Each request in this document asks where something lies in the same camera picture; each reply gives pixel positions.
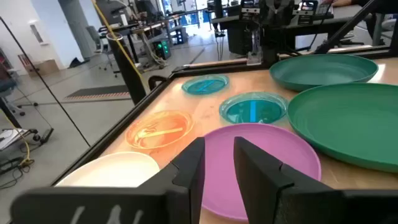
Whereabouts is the grey office chair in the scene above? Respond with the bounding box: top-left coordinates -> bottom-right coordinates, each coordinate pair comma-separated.
86,25 -> 121,77

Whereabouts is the brown cardboard box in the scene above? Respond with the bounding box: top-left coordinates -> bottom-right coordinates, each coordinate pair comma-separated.
26,58 -> 60,77

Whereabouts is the white plastic plate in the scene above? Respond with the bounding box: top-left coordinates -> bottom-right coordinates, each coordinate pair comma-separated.
55,151 -> 161,189

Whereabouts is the long yellow cable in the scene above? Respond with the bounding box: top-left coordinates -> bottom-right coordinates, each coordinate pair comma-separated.
90,0 -> 150,94

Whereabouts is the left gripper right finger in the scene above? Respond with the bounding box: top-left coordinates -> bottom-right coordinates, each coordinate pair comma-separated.
233,136 -> 398,224

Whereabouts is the thin black cable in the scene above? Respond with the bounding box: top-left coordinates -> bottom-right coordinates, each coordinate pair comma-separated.
0,16 -> 91,147

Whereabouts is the black workbench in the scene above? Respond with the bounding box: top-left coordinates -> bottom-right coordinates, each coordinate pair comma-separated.
211,6 -> 398,57

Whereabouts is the black camera post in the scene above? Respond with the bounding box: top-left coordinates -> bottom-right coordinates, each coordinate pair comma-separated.
106,32 -> 147,105

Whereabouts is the large light green plate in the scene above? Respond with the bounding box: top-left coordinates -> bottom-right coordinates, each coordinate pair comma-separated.
287,82 -> 398,174

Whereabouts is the large dark green plate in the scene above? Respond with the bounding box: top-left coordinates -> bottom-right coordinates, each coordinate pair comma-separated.
269,54 -> 379,93

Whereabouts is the thin yellow cable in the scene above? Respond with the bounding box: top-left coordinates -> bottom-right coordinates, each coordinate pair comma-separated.
0,108 -> 35,167

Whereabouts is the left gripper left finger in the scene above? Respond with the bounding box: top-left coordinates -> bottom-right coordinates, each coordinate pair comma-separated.
9,136 -> 206,224

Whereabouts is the black hazard-striped floor mat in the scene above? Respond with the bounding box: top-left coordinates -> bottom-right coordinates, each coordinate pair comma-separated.
63,84 -> 131,102

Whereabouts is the purple plastic plate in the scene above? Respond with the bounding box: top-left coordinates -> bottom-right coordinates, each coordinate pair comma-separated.
200,123 -> 322,222

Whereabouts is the blue office chair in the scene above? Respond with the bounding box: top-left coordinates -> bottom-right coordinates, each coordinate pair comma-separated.
0,70 -> 40,118

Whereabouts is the orange transparent plastic plate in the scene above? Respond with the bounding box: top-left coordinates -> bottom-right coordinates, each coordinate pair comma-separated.
125,110 -> 196,151

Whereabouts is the computer with green lights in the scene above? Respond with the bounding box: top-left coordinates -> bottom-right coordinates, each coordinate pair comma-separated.
151,37 -> 172,60

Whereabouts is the black aluminium table frame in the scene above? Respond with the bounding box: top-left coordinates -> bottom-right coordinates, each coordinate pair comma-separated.
49,0 -> 398,187

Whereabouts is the blue transparent plastic plate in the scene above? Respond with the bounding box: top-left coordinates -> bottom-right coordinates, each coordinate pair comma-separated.
181,73 -> 230,96
218,91 -> 289,125

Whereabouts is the low wheeled trolley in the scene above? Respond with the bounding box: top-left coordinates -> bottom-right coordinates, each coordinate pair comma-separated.
0,126 -> 54,152

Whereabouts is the black frame corner hook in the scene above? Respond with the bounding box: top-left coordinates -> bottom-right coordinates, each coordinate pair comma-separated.
147,75 -> 169,91

